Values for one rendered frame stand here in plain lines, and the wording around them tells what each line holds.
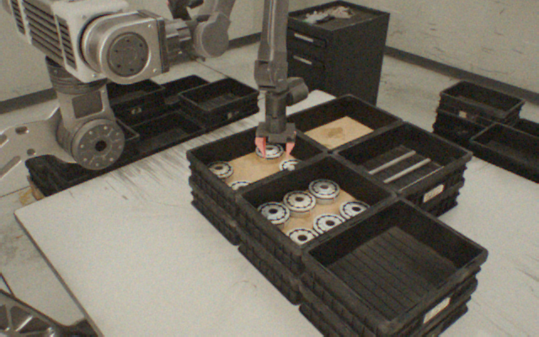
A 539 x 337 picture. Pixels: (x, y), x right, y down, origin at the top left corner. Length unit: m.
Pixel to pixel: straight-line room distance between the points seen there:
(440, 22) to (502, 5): 0.59
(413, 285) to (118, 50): 0.94
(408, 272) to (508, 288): 0.37
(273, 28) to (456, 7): 3.73
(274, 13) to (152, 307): 0.87
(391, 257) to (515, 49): 3.47
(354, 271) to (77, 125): 0.83
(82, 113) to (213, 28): 0.44
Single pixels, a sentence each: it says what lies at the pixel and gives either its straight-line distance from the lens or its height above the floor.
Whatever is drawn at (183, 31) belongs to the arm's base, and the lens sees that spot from 1.07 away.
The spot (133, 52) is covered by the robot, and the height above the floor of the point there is 1.45.
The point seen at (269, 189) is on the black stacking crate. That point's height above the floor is 0.90.
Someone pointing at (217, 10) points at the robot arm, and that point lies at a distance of 1.12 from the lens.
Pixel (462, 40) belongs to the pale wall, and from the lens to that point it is 4.88.
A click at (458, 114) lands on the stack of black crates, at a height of 0.50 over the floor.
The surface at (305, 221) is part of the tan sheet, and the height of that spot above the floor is 0.83.
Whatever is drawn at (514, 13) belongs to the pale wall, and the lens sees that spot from 4.66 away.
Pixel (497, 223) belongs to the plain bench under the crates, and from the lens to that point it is 1.89.
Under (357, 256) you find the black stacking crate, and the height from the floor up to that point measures 0.83.
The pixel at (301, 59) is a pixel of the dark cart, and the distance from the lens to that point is 3.21.
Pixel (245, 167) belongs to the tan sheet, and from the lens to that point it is 1.73.
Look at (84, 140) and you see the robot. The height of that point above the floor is 1.17.
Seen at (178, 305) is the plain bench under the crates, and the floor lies 0.70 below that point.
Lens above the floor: 1.79
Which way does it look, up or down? 32 degrees down
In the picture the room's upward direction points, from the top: 1 degrees clockwise
